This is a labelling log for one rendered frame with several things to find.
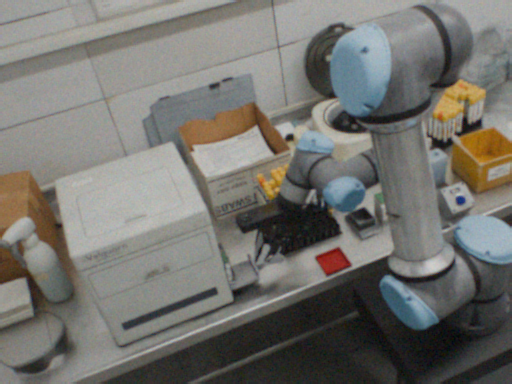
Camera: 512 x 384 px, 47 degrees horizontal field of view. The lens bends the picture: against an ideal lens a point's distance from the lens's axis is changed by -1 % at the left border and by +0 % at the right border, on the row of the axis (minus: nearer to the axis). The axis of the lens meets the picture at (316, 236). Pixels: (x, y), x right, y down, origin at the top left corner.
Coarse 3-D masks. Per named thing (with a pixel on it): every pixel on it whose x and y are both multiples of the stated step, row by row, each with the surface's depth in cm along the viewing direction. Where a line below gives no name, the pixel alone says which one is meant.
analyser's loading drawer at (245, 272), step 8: (248, 256) 142; (240, 264) 142; (248, 264) 142; (232, 272) 137; (240, 272) 141; (248, 272) 140; (256, 272) 138; (240, 280) 139; (248, 280) 139; (256, 280) 140; (232, 288) 138
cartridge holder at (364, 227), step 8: (360, 208) 154; (352, 216) 152; (360, 216) 155; (368, 216) 153; (352, 224) 153; (360, 224) 150; (368, 224) 151; (376, 224) 152; (360, 232) 151; (368, 232) 150; (376, 232) 151
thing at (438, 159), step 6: (438, 150) 158; (432, 156) 156; (438, 156) 156; (444, 156) 156; (432, 162) 155; (438, 162) 156; (444, 162) 157; (432, 168) 156; (438, 168) 157; (444, 168) 159; (438, 174) 159; (444, 174) 160; (438, 180) 160; (444, 180) 162; (438, 186) 161; (444, 186) 161
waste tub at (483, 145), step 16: (496, 128) 163; (464, 144) 164; (480, 144) 166; (496, 144) 165; (464, 160) 159; (480, 160) 168; (496, 160) 153; (464, 176) 162; (480, 176) 155; (496, 176) 157; (480, 192) 159
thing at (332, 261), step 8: (336, 248) 148; (320, 256) 147; (328, 256) 147; (336, 256) 147; (344, 256) 146; (320, 264) 145; (328, 264) 145; (336, 264) 145; (344, 264) 145; (328, 272) 143
